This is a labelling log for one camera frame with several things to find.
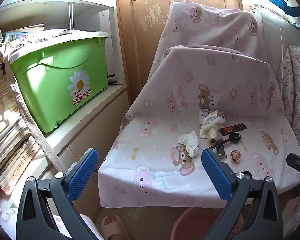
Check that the white tissue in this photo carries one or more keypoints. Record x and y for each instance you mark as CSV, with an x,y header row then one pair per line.
x,y
210,121
190,142

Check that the white printed pajama pants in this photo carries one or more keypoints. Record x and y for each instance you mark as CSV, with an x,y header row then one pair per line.
x,y
90,230

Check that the small printed packet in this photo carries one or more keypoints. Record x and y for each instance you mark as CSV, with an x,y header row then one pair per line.
x,y
205,112

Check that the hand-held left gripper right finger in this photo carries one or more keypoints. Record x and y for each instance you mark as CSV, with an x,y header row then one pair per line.
x,y
216,172

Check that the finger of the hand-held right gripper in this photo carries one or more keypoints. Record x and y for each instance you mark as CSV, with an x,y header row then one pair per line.
x,y
298,163

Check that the red rubber bands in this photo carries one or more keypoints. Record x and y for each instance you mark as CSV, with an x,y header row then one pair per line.
x,y
235,155

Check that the green plastic storage box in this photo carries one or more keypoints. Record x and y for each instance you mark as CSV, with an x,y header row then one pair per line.
x,y
60,80

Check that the wooden door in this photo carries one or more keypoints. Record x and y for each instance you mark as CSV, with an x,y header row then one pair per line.
x,y
145,30

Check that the pink perforated plastic basket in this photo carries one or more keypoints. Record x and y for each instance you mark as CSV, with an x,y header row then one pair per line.
x,y
197,225

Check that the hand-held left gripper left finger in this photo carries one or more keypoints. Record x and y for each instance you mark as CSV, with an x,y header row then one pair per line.
x,y
83,170

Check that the stack of books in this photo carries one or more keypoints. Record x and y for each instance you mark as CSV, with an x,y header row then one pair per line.
x,y
7,135

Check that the black lighter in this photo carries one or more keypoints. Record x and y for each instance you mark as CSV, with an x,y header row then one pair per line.
x,y
220,151

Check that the white shelf unit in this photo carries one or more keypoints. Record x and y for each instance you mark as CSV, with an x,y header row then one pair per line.
x,y
90,12

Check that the black plastic spoon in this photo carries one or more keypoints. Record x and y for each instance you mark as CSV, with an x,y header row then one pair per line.
x,y
234,138

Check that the black pack with orange label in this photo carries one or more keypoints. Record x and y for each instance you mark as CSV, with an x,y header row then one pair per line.
x,y
232,129

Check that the stack of papers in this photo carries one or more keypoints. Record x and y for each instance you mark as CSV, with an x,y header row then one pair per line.
x,y
40,33

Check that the cream thread spool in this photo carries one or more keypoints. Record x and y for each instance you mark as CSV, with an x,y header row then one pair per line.
x,y
213,134

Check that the white patterned cloth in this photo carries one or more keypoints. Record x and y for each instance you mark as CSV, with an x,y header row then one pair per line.
x,y
298,85

